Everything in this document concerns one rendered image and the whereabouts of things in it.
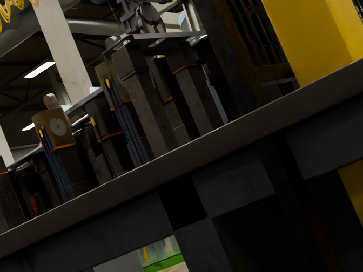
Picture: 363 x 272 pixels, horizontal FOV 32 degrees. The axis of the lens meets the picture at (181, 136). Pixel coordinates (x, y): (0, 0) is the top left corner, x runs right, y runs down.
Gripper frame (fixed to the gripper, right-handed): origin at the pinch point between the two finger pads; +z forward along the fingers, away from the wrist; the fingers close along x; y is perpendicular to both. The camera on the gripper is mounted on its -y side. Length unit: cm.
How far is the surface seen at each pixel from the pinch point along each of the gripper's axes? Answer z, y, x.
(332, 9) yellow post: 25, -68, 48
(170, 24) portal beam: -219, 426, -607
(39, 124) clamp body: 3.3, 40.1, 17.1
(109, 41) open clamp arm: -6.0, 5.1, 13.5
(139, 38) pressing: 5.4, -20.3, 33.3
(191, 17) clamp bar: -10.0, 0.3, -20.1
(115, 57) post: 6.7, -14.1, 35.8
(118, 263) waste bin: 60, 246, -175
